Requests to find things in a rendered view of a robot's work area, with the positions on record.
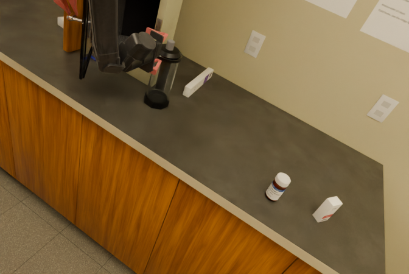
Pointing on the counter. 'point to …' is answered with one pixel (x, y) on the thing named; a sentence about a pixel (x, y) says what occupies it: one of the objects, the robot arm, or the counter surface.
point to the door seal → (86, 45)
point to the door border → (84, 39)
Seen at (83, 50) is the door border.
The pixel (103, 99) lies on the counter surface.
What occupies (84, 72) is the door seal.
